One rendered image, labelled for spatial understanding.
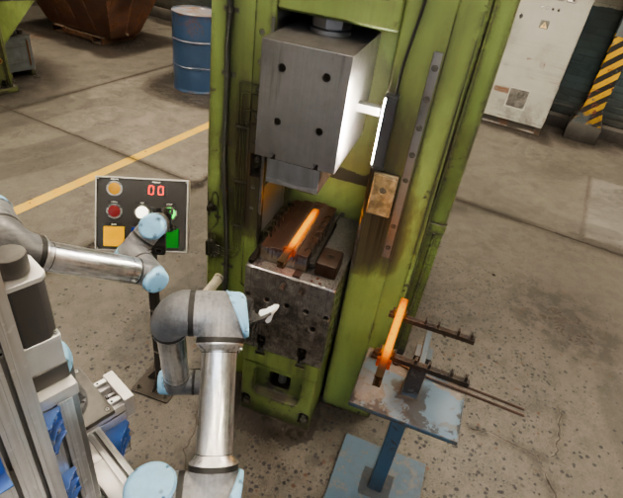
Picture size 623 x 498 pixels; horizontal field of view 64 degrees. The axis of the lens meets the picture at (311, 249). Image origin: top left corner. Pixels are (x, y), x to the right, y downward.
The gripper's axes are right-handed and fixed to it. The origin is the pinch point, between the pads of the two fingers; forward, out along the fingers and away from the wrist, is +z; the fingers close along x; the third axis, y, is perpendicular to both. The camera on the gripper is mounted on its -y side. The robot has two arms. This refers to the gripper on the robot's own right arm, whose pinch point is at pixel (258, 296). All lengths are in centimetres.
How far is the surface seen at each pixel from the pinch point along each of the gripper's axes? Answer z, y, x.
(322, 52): 30, -76, 3
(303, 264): 30.7, 4.7, 6.2
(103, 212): 9, -8, -68
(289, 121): 31, -52, -6
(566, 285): 222, 99, 162
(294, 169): 30.6, -34.9, -2.0
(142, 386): 17, 99, -64
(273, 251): 30.7, 2.8, -6.7
